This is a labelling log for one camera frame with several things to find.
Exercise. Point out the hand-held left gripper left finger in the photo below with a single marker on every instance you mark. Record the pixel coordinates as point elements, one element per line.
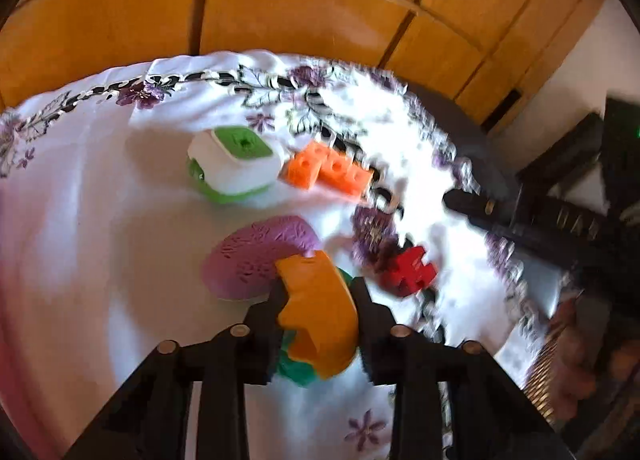
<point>265,335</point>

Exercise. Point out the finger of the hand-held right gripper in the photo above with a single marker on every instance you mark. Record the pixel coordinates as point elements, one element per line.
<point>480,207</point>

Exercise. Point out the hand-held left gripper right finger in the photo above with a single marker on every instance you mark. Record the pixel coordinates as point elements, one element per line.
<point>375,340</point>

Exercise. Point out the orange and green plastic toy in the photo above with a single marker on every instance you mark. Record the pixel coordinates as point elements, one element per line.
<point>320,310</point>

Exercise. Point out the red building block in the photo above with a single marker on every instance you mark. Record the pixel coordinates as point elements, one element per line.
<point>407,270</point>

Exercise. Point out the pink perforated plastic shell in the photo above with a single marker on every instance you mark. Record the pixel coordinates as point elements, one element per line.
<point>250,255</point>

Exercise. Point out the orange building block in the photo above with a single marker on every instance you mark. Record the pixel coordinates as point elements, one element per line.
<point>325,167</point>

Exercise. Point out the green white plug-in device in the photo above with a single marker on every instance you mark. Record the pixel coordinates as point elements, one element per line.
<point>235,169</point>

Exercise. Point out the person's right hand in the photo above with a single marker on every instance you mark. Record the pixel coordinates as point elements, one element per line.
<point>575,360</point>

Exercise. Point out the woven rattan chair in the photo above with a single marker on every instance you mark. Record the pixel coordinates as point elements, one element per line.
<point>542,380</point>

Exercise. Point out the white floral embroidered tablecloth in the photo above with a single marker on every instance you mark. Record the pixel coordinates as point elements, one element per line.
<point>100,190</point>

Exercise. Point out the wooden wardrobe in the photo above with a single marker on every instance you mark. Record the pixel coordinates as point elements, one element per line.
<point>300,4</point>

